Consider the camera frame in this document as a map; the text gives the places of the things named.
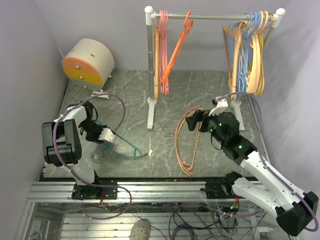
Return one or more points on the hung blue hangers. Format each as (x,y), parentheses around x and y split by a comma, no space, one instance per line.
(245,55)

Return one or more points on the hung beige hangers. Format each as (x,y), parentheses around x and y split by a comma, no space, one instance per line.
(262,23)

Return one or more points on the round beige drawer box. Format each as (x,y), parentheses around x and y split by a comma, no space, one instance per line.
(89,64)

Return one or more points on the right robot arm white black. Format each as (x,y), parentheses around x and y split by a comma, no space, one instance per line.
(292,208)

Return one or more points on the brown wooden hanger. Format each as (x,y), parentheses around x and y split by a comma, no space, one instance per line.
(157,62)

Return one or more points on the hung yellow hangers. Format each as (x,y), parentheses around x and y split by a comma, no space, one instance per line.
(256,77)

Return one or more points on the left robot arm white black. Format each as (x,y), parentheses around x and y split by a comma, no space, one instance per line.
(62,147)

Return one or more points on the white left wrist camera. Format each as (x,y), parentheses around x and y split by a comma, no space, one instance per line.
(107,135)

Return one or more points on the teal plastic hanger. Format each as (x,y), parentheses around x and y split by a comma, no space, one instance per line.
(131,152)

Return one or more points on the aluminium mounting rail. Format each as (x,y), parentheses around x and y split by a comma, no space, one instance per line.
(138,192)

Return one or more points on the white perforated shoe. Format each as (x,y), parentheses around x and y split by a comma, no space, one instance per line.
(141,230)

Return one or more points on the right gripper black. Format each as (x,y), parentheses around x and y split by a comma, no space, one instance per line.
(197,117)

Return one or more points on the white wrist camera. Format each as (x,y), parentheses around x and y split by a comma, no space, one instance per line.
(107,135)
(219,106)

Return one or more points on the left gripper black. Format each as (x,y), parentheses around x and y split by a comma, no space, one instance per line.
(95,138)

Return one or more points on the metal clothes rack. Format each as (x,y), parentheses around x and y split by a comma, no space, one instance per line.
(151,15)

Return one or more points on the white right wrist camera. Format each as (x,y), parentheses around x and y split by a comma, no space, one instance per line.
(219,106)

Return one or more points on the orange plastic hanger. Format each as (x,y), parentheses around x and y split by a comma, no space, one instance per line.
(188,24)

